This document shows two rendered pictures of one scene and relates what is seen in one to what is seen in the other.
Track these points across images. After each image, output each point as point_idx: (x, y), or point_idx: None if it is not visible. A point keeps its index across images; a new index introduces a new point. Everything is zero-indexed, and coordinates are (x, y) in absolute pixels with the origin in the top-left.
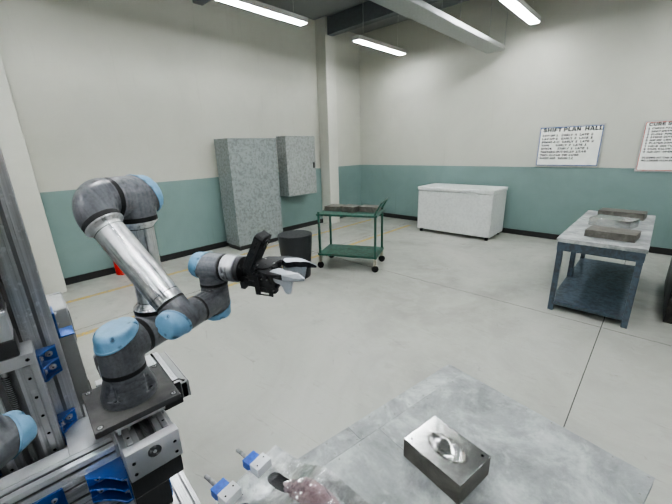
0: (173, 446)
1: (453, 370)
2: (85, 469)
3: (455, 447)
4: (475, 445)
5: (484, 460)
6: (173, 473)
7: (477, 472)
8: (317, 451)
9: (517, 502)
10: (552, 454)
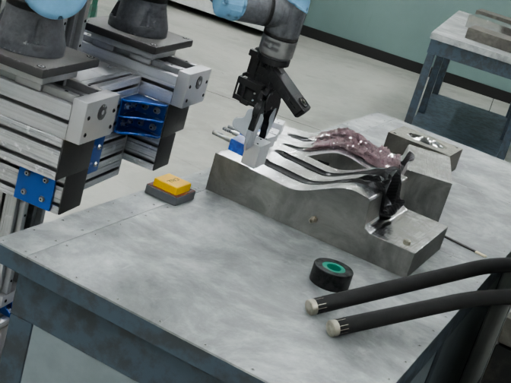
0: (204, 87)
1: (385, 116)
2: (123, 91)
3: (431, 144)
4: (448, 143)
5: (459, 149)
6: (179, 128)
7: (455, 155)
8: None
9: (482, 182)
10: (497, 168)
